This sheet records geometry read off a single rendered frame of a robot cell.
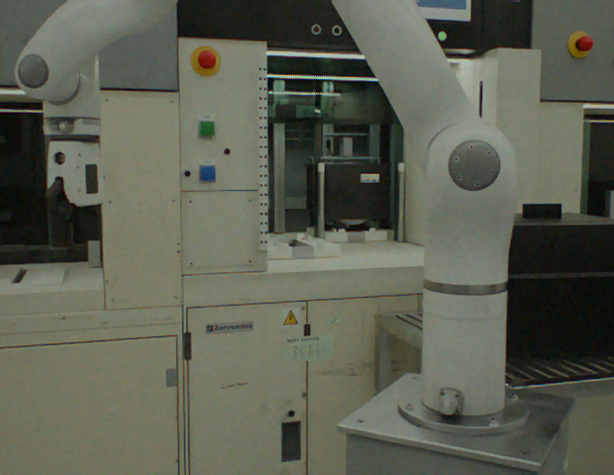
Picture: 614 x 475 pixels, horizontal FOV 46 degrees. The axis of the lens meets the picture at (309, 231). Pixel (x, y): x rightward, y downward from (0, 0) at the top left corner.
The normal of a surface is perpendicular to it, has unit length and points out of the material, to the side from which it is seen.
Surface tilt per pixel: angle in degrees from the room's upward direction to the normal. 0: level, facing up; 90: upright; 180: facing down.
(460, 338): 90
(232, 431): 90
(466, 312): 90
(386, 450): 90
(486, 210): 128
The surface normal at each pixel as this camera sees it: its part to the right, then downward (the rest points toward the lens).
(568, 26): 0.29, 0.10
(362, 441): -0.47, 0.09
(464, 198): -0.15, 0.62
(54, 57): 0.03, 0.22
